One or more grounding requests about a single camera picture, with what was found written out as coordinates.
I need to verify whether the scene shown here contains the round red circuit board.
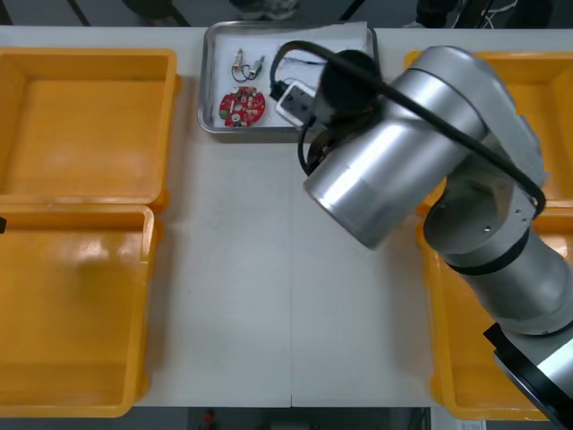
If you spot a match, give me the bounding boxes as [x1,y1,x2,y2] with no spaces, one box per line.
[218,86,269,129]

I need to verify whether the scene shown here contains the yellow-orange plastic bin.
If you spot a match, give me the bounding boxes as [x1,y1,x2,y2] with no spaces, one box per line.
[415,203,573,422]
[404,49,573,211]
[0,47,183,212]
[0,203,156,418]

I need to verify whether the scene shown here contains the steel tray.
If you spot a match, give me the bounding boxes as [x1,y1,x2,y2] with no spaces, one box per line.
[197,20,381,145]

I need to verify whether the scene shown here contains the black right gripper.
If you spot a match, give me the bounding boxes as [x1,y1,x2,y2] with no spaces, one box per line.
[300,127,338,176]

